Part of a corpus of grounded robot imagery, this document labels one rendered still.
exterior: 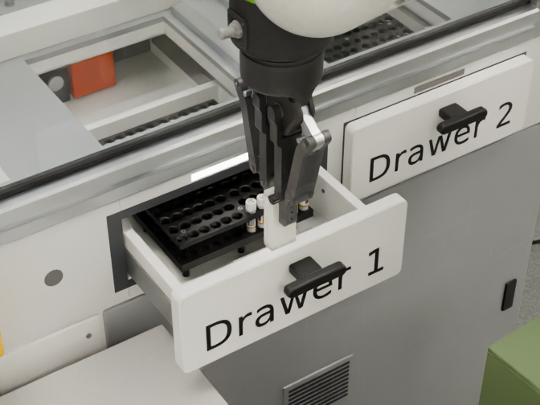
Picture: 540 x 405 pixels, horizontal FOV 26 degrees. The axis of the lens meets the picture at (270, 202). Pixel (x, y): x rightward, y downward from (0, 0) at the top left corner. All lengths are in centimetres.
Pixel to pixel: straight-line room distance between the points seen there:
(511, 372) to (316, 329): 44
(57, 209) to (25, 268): 8
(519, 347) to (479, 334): 64
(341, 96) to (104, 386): 43
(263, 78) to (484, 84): 53
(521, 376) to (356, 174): 36
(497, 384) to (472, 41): 45
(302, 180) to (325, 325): 55
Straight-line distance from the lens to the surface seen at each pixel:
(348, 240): 126
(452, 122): 144
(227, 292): 120
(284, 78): 102
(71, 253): 127
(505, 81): 153
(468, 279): 176
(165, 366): 133
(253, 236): 132
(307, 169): 107
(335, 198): 136
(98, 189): 124
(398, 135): 144
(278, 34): 98
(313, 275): 121
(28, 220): 122
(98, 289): 133
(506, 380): 124
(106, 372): 133
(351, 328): 164
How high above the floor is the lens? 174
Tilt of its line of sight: 39 degrees down
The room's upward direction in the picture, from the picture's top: straight up
